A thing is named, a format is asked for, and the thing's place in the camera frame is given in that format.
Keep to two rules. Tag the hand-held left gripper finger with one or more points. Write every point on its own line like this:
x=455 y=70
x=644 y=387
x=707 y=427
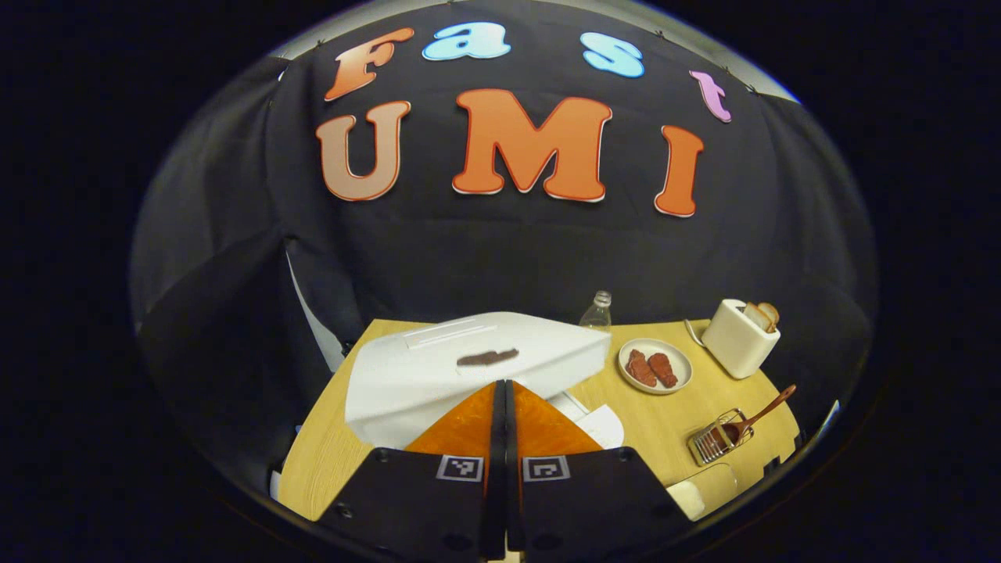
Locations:
x=498 y=469
x=512 y=469

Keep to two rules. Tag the white rice cooker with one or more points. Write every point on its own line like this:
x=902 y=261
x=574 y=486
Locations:
x=407 y=383

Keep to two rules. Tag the red meat piece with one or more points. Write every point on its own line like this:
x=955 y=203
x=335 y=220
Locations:
x=663 y=369
x=641 y=369

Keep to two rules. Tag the clear plastic water bottle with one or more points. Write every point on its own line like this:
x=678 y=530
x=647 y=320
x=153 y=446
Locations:
x=597 y=317

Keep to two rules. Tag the white round plate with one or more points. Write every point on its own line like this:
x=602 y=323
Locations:
x=682 y=374

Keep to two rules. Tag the white toaster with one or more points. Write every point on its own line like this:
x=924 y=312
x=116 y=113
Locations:
x=731 y=340

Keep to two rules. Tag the black table edge clamp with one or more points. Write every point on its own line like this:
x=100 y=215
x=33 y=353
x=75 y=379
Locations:
x=772 y=466

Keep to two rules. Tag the square toast slice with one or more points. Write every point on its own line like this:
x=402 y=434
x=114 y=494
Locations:
x=757 y=317

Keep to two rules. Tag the rounded toast slice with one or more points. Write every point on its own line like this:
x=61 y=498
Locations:
x=771 y=313

